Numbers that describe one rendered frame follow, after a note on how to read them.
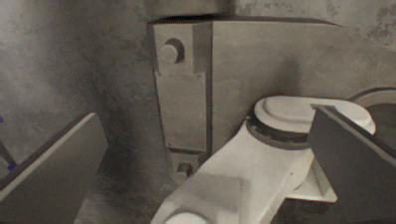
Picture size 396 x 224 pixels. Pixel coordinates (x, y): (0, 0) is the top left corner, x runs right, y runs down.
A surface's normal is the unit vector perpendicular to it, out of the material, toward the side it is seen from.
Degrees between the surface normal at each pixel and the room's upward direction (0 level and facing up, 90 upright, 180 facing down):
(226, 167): 90
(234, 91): 0
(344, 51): 0
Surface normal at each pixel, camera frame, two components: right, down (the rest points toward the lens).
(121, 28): -0.20, 0.51
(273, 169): -0.04, -0.86
